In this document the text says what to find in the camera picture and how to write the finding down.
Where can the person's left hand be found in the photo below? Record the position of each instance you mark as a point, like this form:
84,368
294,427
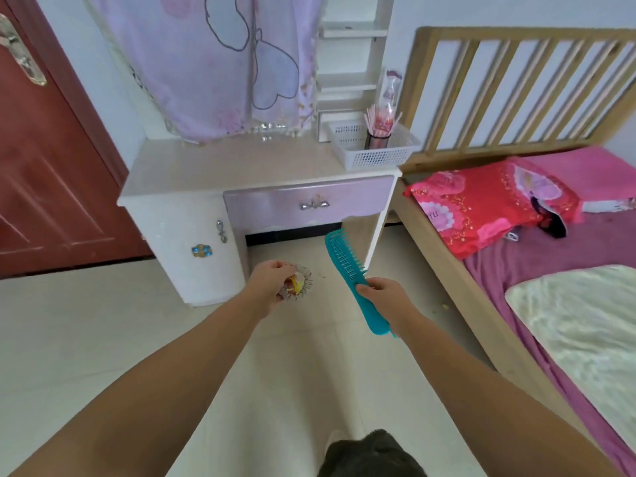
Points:
267,284

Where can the person's right hand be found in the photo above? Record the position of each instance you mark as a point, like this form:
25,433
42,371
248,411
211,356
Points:
389,297

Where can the person's left fingers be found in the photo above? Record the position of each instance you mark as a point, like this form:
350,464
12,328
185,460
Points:
283,271

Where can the person's right fingers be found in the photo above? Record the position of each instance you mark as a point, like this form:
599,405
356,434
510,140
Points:
366,292

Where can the teal plastic comb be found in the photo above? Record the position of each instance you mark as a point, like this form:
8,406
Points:
351,273

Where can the person's left forearm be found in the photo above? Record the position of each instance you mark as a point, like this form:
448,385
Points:
144,392

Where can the person's right forearm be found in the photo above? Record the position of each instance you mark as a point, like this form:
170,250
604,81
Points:
492,407

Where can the purple drawer front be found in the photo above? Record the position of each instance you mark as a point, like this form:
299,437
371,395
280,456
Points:
308,203

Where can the white dressing table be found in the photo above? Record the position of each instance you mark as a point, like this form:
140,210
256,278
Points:
238,203

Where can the blue gem sticker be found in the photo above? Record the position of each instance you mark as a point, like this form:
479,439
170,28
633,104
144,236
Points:
201,250

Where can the white cabinet door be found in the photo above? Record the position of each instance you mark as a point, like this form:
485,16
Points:
194,248

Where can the red floral pillow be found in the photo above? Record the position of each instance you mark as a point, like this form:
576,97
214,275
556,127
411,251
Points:
477,203

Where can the white plastic basket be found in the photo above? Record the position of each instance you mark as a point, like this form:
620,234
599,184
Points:
372,148

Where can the small white clip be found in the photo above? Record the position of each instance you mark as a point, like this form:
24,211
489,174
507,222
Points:
512,236

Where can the dark cup with pink sticks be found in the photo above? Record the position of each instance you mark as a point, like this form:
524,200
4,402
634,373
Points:
378,131

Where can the person's dark clothing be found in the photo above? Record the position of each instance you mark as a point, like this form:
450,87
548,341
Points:
367,457

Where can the purple bed sheet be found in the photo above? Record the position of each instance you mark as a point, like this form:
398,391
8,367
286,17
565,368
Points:
556,253

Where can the black cloth item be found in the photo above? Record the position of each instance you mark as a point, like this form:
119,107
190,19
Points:
550,221

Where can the clear plastic wrapped item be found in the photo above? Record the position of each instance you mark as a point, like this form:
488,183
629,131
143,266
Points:
389,91

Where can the white shelf unit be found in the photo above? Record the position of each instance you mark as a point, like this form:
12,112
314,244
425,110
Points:
353,64

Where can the cream patterned blanket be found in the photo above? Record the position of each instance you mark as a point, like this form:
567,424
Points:
581,332

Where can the purple butterfly cloth cover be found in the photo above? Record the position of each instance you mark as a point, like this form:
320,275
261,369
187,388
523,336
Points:
213,59

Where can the pink pillow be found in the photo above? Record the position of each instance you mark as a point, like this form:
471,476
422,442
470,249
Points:
591,176

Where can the red brown wooden door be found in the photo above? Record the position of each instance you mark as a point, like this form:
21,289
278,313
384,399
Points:
49,158

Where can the wooden bed frame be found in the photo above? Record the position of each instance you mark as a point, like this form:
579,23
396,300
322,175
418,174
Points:
497,94

